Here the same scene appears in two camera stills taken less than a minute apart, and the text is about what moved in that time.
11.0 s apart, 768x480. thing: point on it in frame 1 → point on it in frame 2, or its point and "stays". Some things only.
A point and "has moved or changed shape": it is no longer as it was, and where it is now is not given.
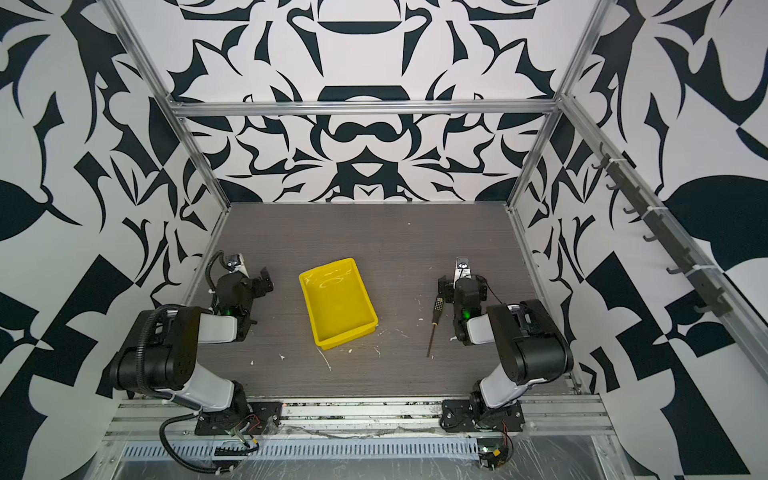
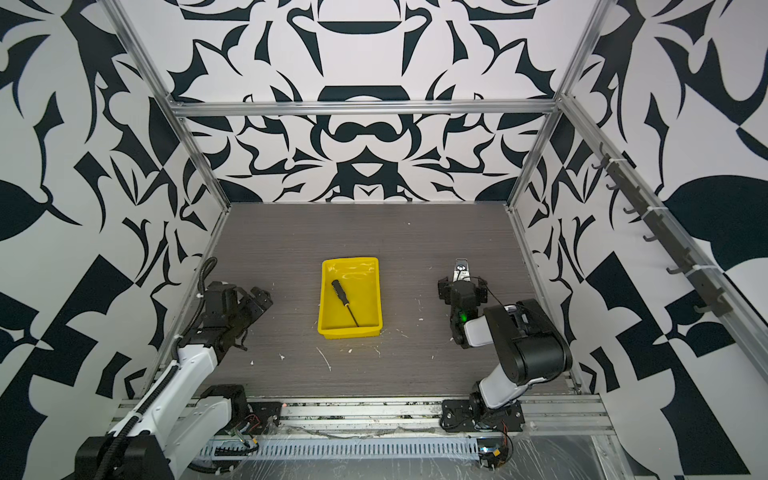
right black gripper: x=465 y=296 stays
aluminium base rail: x=359 y=418 stays
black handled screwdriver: x=438 y=307 → x=336 y=284
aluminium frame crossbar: x=364 y=108 stays
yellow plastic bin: x=338 y=304 has moved or changed shape
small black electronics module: x=492 y=452 stays
